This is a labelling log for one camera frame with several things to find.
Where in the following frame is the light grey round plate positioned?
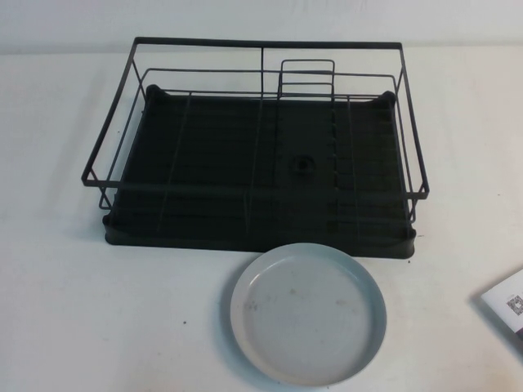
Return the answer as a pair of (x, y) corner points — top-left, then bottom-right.
(229, 242), (388, 387)

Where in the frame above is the white booklet with QR code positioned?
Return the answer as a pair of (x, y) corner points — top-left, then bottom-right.
(475, 267), (523, 349)

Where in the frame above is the black plastic drip tray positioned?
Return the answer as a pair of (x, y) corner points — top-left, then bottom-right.
(101, 82), (418, 256)

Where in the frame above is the black wire dish rack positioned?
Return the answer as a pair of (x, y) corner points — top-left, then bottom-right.
(81, 36), (432, 226)

